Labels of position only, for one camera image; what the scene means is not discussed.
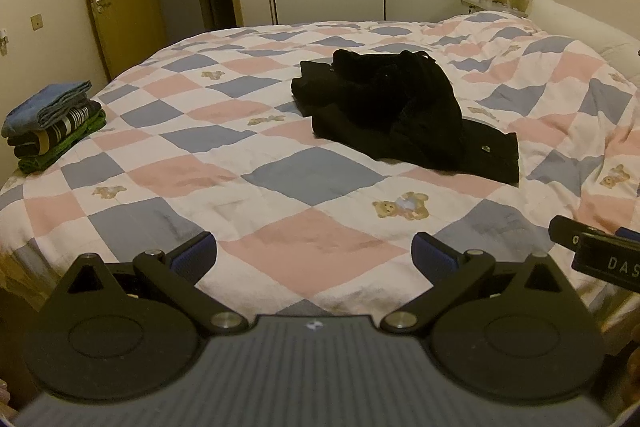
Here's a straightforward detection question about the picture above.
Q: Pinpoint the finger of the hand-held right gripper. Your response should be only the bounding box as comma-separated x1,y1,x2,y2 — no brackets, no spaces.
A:
548,215,584,254

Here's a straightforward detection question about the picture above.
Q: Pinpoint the black white striped folded garment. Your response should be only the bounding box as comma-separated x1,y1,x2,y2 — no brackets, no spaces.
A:
12,101,104,158

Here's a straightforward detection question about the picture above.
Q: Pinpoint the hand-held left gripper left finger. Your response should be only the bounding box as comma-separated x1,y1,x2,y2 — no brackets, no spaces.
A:
50,231,250,334

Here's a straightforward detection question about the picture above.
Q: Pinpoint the white dressing table top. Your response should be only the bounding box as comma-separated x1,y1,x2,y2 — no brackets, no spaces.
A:
460,0,530,18

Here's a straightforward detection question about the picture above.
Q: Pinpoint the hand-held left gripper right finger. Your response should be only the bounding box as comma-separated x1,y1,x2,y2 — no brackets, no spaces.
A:
381,231,582,334

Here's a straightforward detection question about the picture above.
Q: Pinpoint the blue folded garment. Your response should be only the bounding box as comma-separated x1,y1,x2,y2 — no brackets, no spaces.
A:
1,80,94,138

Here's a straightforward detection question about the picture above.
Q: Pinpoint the pink blue checkered quilt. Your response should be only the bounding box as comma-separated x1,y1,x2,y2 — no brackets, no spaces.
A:
0,19,640,343

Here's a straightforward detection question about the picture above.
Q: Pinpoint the green folded garment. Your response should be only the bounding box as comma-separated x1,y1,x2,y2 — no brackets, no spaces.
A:
18,112,108,174

